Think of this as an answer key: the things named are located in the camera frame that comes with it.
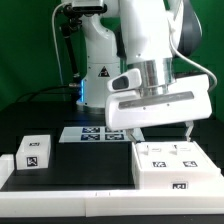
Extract black cable on table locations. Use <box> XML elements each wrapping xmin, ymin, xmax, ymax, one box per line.
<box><xmin>15</xmin><ymin>84</ymin><xmax>83</xmax><ymax>104</ymax></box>

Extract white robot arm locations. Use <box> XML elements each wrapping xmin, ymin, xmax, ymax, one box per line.
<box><xmin>61</xmin><ymin>0</ymin><xmax>215</xmax><ymax>141</ymax></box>

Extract white marker base plate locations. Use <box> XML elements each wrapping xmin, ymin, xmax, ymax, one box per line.
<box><xmin>59</xmin><ymin>125</ymin><xmax>146</xmax><ymax>144</ymax></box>

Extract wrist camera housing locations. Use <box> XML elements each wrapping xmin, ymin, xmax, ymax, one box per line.
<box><xmin>107</xmin><ymin>68</ymin><xmax>142</xmax><ymax>92</ymax></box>

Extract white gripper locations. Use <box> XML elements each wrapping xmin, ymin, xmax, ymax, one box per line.
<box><xmin>105</xmin><ymin>74</ymin><xmax>212</xmax><ymax>143</ymax></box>

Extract white cabinet body box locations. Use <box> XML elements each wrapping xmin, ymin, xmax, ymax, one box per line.
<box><xmin>132</xmin><ymin>141</ymin><xmax>223</xmax><ymax>190</ymax></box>

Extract white cable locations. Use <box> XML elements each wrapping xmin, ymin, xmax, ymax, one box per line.
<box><xmin>51</xmin><ymin>1</ymin><xmax>73</xmax><ymax>101</ymax></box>

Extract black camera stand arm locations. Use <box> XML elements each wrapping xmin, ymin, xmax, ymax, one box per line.
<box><xmin>60</xmin><ymin>4</ymin><xmax>82</xmax><ymax>84</ymax></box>

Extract white U-shaped frame fence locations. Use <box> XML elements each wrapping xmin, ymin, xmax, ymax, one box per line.
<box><xmin>0</xmin><ymin>154</ymin><xmax>224</xmax><ymax>217</ymax></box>

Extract white door panel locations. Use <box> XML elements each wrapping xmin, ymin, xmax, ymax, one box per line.
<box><xmin>136</xmin><ymin>142</ymin><xmax>177</xmax><ymax>170</ymax></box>

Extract small white box part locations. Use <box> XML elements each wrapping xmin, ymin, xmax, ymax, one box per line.
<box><xmin>16</xmin><ymin>135</ymin><xmax>51</xmax><ymax>170</ymax></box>

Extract small white door part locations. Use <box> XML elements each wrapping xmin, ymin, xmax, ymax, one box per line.
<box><xmin>174</xmin><ymin>141</ymin><xmax>214</xmax><ymax>170</ymax></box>

